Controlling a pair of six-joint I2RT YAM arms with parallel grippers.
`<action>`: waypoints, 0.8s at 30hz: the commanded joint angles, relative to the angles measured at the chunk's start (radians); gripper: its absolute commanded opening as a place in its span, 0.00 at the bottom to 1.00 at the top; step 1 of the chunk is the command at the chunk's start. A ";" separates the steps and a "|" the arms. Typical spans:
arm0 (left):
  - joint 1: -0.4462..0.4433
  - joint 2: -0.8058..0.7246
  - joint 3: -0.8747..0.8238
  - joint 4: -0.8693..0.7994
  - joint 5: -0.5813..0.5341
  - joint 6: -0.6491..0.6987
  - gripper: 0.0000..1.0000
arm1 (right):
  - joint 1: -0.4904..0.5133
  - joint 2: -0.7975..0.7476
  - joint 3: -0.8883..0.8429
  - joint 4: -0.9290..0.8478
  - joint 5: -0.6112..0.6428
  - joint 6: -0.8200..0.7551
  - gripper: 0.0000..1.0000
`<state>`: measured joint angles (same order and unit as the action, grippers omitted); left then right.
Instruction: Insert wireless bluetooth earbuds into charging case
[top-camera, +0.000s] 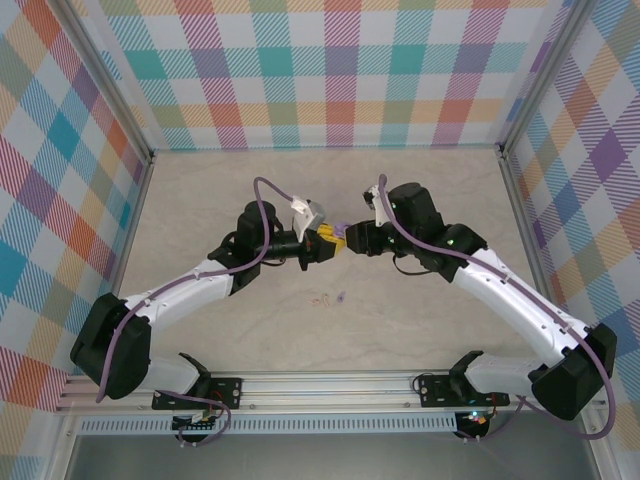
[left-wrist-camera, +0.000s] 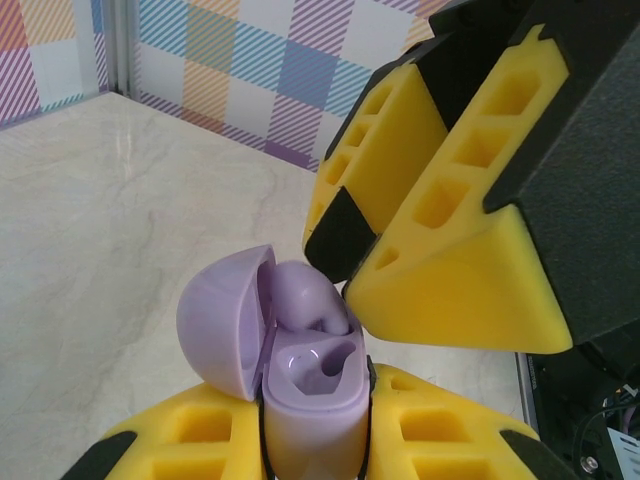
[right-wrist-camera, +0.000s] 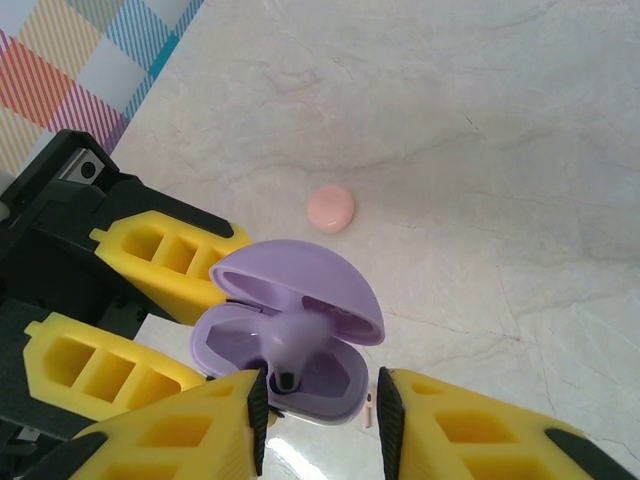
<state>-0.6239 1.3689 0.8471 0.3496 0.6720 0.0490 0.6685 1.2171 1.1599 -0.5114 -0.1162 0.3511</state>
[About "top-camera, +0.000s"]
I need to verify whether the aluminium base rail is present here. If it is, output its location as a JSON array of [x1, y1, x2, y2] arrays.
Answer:
[[54, 368, 607, 414]]

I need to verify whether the perforated grey cable tray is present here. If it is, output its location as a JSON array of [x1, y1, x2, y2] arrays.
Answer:
[[78, 417, 460, 435]]

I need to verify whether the aluminium side rail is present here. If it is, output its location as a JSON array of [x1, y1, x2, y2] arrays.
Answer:
[[498, 149, 574, 371], [87, 152, 156, 376]]

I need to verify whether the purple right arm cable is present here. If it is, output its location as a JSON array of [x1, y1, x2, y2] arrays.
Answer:
[[377, 173, 617, 444]]

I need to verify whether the grey metal base plate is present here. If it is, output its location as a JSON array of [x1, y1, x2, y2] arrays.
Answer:
[[62, 432, 604, 480]]

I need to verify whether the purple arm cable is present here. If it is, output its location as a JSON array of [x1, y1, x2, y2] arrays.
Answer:
[[377, 173, 617, 444], [94, 177, 301, 448]]

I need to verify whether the thin aluminium back rail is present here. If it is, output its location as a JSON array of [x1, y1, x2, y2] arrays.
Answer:
[[149, 143, 504, 153]]

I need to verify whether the aluminium frame post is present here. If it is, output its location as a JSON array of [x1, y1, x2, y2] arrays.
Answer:
[[497, 0, 594, 154], [52, 0, 155, 166]]

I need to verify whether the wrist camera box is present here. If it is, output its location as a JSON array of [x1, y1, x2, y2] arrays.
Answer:
[[291, 194, 326, 242], [362, 183, 390, 227]]

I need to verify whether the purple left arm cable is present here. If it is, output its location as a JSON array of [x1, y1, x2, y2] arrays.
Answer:
[[94, 177, 301, 448]]

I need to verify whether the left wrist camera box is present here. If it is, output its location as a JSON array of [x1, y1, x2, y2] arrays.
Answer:
[[291, 194, 326, 242]]

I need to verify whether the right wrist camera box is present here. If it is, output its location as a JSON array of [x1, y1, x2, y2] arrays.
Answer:
[[362, 183, 390, 227]]

